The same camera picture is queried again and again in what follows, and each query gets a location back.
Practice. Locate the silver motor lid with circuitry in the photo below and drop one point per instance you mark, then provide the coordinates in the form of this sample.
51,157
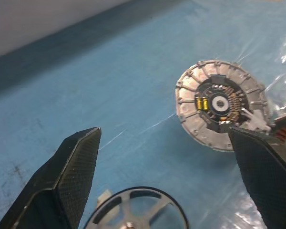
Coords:
193,114

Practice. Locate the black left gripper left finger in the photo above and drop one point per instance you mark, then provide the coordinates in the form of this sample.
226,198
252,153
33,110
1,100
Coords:
69,171

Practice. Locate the white backdrop board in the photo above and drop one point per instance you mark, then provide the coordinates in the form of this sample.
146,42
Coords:
26,21

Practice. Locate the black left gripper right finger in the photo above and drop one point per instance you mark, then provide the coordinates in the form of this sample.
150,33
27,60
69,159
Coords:
264,171

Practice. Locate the small white scrap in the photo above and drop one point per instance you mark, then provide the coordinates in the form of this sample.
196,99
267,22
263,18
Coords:
104,196

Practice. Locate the silver spoked rotor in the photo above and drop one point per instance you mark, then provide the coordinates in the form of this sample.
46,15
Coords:
126,200

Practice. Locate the blue plastic table cover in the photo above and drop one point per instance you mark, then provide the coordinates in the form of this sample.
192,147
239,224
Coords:
109,95

